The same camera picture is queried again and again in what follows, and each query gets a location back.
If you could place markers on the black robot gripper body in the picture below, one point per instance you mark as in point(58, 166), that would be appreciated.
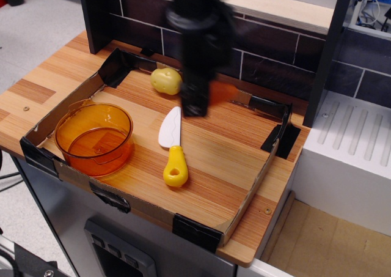
point(206, 43)

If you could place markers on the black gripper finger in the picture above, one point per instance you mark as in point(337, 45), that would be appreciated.
point(195, 99)

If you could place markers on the orange plastic toy carrot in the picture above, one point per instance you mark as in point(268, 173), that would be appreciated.
point(221, 92)

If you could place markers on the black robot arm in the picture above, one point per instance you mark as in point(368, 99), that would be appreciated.
point(196, 7)

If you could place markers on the cardboard fence with black tape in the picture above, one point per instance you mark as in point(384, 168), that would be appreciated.
point(239, 158)

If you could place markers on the orange transparent plastic pot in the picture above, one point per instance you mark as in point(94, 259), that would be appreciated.
point(95, 138)

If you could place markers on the yellow plastic toy potato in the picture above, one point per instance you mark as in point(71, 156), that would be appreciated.
point(166, 81)

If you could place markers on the white toy sink drainboard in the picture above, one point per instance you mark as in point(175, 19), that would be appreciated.
point(344, 166)

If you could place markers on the grey toy oven panel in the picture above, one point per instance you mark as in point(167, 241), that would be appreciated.
point(117, 257)

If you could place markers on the toy knife yellow handle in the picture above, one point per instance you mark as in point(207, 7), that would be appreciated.
point(175, 174)

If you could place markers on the dark grey shelf post left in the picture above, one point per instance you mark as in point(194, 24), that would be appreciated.
point(99, 21)

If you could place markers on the dark grey shelf post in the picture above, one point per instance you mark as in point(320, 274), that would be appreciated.
point(99, 21)
point(333, 35)

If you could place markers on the dark grey shelf post right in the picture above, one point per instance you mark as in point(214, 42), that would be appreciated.
point(333, 35)

